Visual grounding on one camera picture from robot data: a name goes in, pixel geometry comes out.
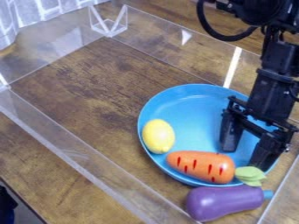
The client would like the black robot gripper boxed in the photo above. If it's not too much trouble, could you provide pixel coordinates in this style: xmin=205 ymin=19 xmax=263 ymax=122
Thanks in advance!
xmin=219 ymin=69 xmax=299 ymax=172

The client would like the orange toy carrot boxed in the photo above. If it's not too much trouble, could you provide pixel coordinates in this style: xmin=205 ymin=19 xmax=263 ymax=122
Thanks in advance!
xmin=166 ymin=150 xmax=266 ymax=186

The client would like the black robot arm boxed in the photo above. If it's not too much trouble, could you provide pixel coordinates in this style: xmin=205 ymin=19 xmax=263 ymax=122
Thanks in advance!
xmin=219 ymin=0 xmax=299 ymax=171

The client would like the blue plastic plate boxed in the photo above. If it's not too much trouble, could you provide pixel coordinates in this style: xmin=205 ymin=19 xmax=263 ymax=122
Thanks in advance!
xmin=137 ymin=83 xmax=283 ymax=188

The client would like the yellow toy lemon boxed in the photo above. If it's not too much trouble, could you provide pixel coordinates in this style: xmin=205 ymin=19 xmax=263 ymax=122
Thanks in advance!
xmin=142 ymin=119 xmax=175 ymax=154

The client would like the purple toy eggplant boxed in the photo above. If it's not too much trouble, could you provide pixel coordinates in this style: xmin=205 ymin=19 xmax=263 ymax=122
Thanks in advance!
xmin=186 ymin=185 xmax=274 ymax=221

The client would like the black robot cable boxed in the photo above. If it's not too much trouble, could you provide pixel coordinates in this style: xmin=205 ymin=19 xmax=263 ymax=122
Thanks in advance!
xmin=195 ymin=0 xmax=261 ymax=42

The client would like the clear acrylic enclosure wall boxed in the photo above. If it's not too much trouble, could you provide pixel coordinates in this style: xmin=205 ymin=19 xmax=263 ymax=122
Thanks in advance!
xmin=0 ymin=0 xmax=299 ymax=224

